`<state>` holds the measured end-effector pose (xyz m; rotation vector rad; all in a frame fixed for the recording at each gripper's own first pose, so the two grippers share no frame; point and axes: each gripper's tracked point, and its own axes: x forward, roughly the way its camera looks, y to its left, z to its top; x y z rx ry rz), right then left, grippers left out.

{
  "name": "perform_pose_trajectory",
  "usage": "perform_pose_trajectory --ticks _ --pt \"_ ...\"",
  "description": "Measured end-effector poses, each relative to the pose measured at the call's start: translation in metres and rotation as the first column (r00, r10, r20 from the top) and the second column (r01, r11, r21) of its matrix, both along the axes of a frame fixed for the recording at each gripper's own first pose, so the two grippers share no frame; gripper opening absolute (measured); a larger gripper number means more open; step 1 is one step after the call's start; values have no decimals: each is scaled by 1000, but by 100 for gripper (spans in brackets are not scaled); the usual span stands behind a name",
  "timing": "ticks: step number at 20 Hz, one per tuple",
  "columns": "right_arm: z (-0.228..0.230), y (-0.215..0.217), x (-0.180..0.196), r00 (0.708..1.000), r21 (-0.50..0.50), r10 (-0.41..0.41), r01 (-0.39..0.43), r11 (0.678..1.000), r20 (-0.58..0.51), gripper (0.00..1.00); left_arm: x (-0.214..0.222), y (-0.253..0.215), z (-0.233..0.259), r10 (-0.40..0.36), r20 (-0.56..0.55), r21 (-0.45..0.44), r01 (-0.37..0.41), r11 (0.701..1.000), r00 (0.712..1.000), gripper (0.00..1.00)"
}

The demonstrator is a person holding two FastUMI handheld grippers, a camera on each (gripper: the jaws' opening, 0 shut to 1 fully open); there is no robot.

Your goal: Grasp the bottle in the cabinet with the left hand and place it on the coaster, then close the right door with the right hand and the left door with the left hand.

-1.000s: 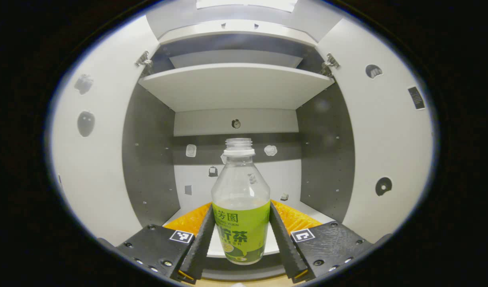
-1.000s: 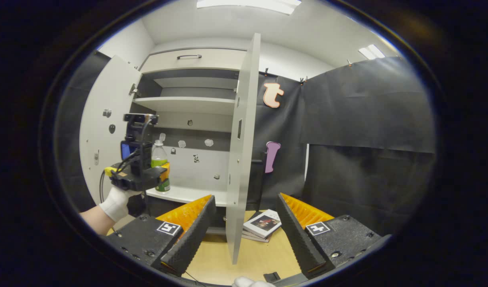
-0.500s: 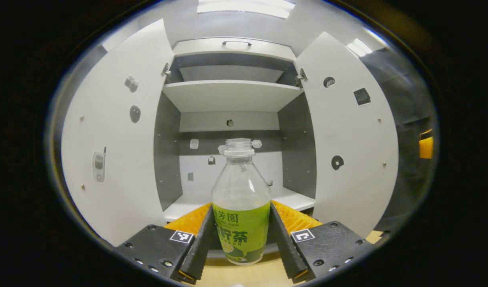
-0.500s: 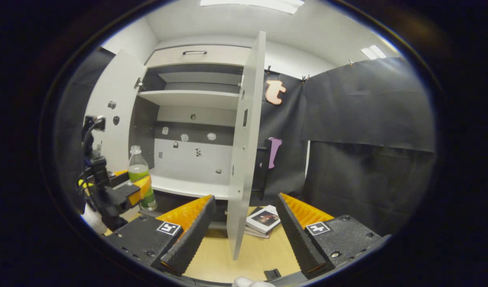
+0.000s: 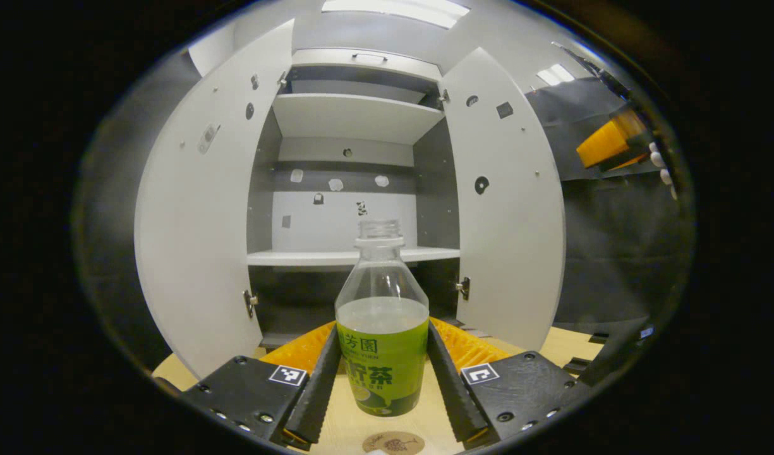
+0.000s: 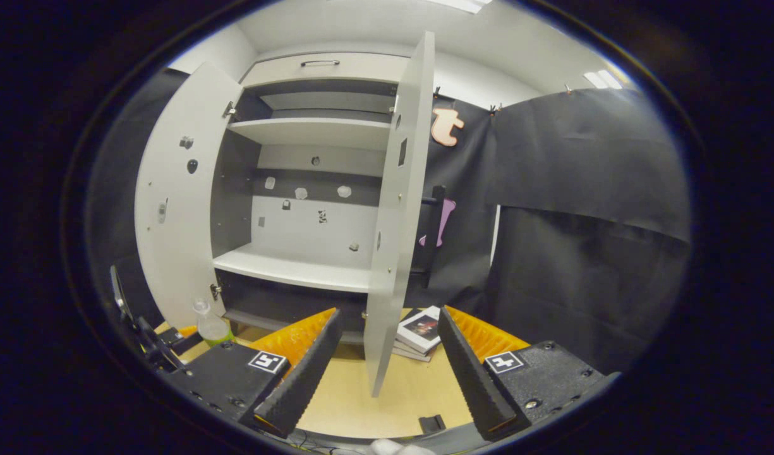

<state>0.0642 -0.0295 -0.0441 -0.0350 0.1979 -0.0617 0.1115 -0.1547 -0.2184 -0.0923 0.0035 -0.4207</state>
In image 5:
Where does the round cork coaster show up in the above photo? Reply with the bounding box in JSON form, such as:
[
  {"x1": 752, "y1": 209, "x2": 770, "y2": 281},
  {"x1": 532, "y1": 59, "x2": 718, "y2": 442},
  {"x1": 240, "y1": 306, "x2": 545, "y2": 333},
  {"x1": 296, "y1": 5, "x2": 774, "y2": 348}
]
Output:
[{"x1": 363, "y1": 431, "x2": 425, "y2": 455}]

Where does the white cabinet door camera sticker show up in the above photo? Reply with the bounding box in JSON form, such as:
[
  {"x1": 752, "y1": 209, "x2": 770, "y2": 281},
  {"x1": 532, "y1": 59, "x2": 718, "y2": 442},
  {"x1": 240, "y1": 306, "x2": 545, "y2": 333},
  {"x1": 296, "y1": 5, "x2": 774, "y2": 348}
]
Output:
[{"x1": 134, "y1": 19, "x2": 296, "y2": 380}]

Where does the small ceiling light panel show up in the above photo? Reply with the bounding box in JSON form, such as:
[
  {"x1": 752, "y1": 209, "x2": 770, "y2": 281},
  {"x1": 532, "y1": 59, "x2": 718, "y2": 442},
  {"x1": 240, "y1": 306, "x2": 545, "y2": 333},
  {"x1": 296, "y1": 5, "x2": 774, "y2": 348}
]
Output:
[{"x1": 537, "y1": 63, "x2": 576, "y2": 87}]

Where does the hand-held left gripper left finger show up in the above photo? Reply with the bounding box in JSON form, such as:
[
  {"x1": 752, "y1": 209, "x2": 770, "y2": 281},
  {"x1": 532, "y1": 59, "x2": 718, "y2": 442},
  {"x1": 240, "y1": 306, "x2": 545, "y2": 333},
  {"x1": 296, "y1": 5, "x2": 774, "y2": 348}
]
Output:
[{"x1": 180, "y1": 320, "x2": 344, "y2": 451}]

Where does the black backdrop cloth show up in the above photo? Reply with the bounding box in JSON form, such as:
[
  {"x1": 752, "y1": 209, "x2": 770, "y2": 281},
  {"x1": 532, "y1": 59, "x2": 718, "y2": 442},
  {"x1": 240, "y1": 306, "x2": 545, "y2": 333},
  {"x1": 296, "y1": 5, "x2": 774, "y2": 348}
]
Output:
[{"x1": 74, "y1": 51, "x2": 697, "y2": 380}]

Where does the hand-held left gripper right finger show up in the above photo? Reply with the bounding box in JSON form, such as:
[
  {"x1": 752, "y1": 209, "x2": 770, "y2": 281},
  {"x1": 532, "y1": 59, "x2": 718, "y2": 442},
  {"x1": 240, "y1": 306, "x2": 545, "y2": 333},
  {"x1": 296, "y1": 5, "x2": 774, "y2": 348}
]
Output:
[{"x1": 426, "y1": 317, "x2": 593, "y2": 451}]

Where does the large ceiling light panel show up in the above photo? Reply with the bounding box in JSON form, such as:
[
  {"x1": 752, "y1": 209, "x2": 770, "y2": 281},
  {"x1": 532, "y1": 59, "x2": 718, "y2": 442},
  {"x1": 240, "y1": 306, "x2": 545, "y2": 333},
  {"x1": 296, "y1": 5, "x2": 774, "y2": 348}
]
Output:
[{"x1": 322, "y1": 0, "x2": 471, "y2": 30}]

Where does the white cabinet shelf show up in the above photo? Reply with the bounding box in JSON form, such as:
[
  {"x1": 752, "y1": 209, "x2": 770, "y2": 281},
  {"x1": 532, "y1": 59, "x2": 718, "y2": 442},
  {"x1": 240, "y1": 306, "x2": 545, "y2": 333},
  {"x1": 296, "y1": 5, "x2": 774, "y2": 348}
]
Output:
[
  {"x1": 246, "y1": 246, "x2": 461, "y2": 267},
  {"x1": 272, "y1": 94, "x2": 445, "y2": 146}
]

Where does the clear bottle with green label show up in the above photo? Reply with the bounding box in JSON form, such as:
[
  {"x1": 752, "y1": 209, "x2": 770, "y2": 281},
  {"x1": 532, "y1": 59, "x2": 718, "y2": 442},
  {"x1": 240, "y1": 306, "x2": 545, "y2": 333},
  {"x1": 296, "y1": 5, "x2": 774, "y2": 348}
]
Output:
[{"x1": 334, "y1": 219, "x2": 430, "y2": 418}]

